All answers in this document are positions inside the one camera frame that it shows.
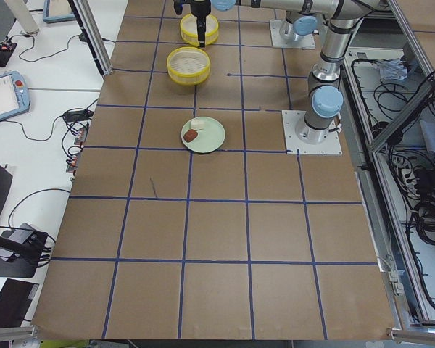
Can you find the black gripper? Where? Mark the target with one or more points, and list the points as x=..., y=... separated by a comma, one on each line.
x=199, y=9

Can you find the white steamed bun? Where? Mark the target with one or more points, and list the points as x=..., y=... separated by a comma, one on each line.
x=197, y=124

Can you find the brown steamed bun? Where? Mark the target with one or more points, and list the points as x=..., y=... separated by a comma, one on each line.
x=190, y=135

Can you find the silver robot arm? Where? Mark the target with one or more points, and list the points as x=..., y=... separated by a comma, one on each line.
x=325, y=98
x=188, y=23

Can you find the light green plate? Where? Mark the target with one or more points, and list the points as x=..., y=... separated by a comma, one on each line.
x=209, y=139

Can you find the black power adapter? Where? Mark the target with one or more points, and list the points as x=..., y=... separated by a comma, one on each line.
x=77, y=115

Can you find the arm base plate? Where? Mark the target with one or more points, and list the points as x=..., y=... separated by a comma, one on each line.
x=296, y=35
x=301, y=139

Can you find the aluminium frame post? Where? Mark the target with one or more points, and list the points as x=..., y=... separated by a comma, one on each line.
x=85, y=18

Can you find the black camera stand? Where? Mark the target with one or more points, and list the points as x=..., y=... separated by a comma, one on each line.
x=22, y=250

